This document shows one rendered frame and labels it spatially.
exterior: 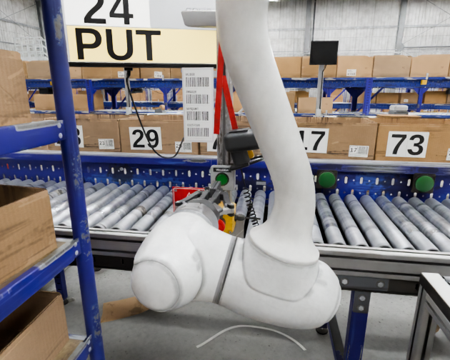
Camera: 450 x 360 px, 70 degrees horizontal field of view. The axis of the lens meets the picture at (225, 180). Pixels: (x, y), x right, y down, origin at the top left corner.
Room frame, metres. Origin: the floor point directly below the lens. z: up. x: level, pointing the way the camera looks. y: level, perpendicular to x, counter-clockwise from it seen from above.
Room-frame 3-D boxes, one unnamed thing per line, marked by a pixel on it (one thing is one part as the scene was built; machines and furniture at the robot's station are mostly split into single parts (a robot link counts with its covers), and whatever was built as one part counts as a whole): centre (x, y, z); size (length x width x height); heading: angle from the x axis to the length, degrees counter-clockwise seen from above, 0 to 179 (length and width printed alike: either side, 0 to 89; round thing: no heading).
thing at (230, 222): (0.84, -0.03, 0.84); 0.15 x 0.09 x 0.07; 81
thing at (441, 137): (1.51, -0.87, 0.96); 0.39 x 0.29 x 0.17; 81
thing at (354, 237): (1.11, -0.44, 0.72); 0.52 x 0.05 x 0.05; 171
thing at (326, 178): (1.35, -0.44, 0.81); 0.07 x 0.01 x 0.07; 81
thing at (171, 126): (1.69, 0.30, 0.96); 0.39 x 0.29 x 0.17; 81
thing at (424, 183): (1.29, -0.83, 0.81); 0.07 x 0.01 x 0.07; 81
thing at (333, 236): (1.12, -0.38, 0.72); 0.52 x 0.05 x 0.05; 171
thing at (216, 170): (0.87, 0.01, 0.95); 0.07 x 0.03 x 0.07; 81
